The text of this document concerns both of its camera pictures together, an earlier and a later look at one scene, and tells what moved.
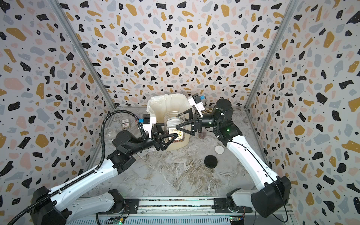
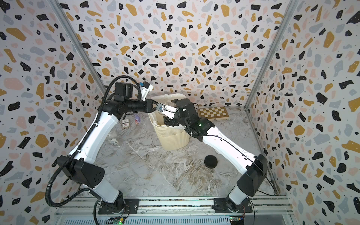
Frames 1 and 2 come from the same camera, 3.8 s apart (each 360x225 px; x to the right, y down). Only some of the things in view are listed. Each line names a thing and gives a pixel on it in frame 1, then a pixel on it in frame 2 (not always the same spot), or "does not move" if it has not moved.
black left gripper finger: (164, 136) to (153, 109)
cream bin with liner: (158, 105) does not move
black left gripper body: (153, 142) to (140, 106)
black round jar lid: (210, 161) does not move
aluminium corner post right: (267, 60) does not move
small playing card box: (125, 123) does not move
